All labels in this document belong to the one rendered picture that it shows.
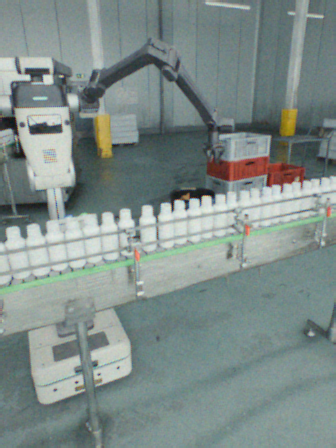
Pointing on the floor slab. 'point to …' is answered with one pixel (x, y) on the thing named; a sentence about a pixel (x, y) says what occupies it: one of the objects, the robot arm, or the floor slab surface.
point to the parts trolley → (304, 151)
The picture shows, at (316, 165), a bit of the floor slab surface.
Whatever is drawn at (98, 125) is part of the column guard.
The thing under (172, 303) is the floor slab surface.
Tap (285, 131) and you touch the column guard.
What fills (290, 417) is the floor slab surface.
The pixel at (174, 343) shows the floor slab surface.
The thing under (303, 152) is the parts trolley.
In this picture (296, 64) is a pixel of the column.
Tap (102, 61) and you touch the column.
